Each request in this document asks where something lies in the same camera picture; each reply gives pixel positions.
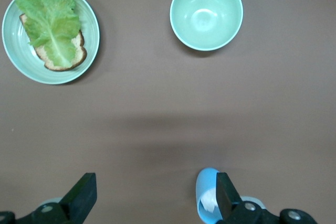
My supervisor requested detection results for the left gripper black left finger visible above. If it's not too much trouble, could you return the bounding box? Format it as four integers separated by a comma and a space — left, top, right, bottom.
0, 173, 97, 224

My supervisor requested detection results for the light green bowl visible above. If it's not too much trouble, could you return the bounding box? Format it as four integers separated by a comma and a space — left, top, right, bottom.
169, 0, 244, 51

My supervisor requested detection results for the bread slice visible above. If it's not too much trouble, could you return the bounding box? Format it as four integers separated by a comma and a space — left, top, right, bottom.
18, 13, 88, 72

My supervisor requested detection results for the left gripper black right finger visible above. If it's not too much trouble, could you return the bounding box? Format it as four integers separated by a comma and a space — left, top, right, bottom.
216, 173, 316, 224

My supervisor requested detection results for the blue plastic cup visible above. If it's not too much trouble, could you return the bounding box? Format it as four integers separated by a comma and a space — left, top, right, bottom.
195, 167, 225, 224

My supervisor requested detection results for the light green plate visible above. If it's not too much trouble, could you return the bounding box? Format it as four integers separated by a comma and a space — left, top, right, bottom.
1, 0, 101, 85

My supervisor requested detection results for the green lettuce leaf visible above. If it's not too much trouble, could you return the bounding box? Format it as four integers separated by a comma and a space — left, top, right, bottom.
15, 0, 81, 69

